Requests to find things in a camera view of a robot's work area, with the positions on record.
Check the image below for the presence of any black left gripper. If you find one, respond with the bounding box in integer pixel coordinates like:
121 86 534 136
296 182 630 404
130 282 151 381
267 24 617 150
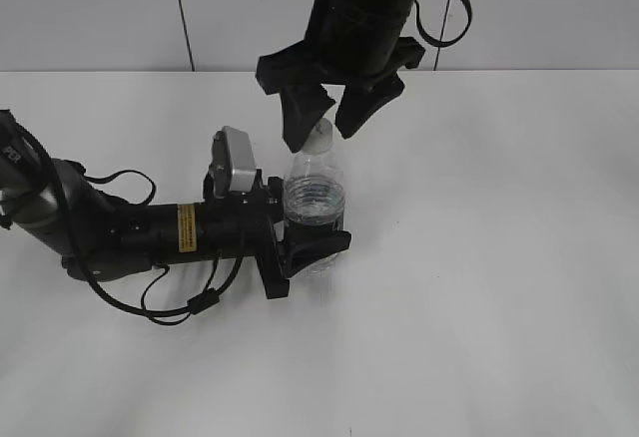
202 172 351 299

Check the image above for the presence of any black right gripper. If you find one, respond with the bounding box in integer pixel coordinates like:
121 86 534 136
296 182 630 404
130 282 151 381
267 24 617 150
256 0 425 153

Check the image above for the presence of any white green bottle cap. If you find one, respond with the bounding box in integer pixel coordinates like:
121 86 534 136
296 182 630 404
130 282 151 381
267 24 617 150
302 118 333 156

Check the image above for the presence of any clear Cestbon water bottle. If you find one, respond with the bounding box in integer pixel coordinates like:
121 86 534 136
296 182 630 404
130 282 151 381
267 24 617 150
283 145 345 243

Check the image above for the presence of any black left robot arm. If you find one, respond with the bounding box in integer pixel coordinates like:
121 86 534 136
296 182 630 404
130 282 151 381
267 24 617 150
1 110 351 299

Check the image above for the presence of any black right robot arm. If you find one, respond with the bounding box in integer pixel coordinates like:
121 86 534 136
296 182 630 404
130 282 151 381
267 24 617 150
256 0 424 153

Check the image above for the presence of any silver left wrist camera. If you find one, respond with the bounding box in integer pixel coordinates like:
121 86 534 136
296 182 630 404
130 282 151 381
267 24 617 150
209 126 257 199

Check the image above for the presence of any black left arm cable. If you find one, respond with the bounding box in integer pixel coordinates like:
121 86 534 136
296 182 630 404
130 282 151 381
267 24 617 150
0 122 246 328

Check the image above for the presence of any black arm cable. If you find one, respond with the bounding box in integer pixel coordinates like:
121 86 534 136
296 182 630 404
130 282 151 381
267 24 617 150
0 122 246 328
411 0 473 49

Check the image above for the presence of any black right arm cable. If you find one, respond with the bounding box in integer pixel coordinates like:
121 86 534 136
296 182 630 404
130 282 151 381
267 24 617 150
411 0 473 49

